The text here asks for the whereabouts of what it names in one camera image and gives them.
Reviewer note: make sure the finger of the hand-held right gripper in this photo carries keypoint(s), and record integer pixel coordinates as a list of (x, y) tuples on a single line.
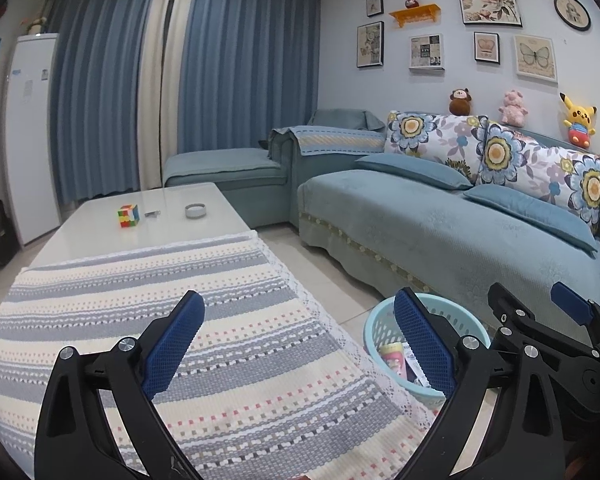
[(572, 305), (510, 307)]

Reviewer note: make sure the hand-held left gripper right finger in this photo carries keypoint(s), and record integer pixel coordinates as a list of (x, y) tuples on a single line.
[(425, 345)]

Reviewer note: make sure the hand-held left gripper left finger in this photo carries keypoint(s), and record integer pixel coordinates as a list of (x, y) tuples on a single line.
[(175, 345)]

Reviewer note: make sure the teal and white toothpaste tube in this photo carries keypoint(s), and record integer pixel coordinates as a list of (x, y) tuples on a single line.
[(414, 369)]

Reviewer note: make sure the pink toothpaste tube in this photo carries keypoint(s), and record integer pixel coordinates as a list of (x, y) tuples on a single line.
[(392, 358)]

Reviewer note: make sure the light blue plastic basket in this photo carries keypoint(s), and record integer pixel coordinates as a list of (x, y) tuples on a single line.
[(380, 320)]

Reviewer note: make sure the striped woven tablecloth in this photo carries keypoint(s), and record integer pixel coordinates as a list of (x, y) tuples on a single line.
[(255, 310)]

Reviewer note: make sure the blue cushion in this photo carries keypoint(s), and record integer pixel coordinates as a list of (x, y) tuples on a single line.
[(410, 170), (530, 215)]

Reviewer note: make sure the blue-green corner sofa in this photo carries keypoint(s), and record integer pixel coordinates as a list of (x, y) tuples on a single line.
[(405, 240)]

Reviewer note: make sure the floral pillow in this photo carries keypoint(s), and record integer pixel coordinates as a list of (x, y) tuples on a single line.
[(515, 155), (430, 137), (590, 185)]

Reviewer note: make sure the small metal item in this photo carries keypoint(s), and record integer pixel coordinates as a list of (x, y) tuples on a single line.
[(153, 214)]

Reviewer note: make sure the round grey ashtray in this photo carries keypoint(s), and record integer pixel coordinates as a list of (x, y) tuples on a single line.
[(196, 210)]

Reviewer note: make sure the colourful puzzle cube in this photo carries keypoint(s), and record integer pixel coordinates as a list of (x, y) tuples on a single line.
[(128, 216)]

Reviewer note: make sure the yellow plush toy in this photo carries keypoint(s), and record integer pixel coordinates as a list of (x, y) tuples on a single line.
[(578, 122)]

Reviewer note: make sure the pink pig plush toy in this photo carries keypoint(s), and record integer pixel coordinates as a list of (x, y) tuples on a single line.
[(512, 108)]

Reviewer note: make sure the brown monkey plush toy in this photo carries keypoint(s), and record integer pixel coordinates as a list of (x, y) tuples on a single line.
[(460, 103)]

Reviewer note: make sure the patterned sofa armrest cover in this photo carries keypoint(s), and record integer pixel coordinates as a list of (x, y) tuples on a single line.
[(330, 139)]

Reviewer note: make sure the white refrigerator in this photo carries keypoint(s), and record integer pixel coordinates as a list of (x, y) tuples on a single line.
[(30, 135)]

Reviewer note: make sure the white collage canvas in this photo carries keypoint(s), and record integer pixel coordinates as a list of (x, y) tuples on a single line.
[(426, 52)]

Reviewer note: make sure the beige curtain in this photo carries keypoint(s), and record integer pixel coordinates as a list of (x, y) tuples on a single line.
[(157, 75)]

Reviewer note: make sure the blue curtain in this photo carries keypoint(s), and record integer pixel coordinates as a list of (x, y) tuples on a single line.
[(100, 85), (250, 60)]

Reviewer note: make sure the flower painting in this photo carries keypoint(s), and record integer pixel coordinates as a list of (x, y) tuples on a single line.
[(489, 1)]

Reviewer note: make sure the flowers on refrigerator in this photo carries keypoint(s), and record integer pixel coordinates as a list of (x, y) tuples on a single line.
[(35, 24)]

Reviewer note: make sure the butterfly picture frame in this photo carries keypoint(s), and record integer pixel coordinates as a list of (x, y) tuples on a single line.
[(535, 57)]

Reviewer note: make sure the crown picture frame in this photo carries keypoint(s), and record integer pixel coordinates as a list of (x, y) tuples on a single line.
[(486, 47)]

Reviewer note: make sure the round black wall frame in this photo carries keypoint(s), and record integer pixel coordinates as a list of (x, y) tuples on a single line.
[(572, 11)]

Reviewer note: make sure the tall black picture frame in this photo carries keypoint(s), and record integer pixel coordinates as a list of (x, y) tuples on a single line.
[(370, 45)]

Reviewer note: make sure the orange wall shelf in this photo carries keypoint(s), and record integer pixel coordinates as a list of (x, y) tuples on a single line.
[(414, 15)]

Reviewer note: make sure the small black picture frame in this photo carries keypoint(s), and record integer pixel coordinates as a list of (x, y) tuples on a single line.
[(374, 6)]

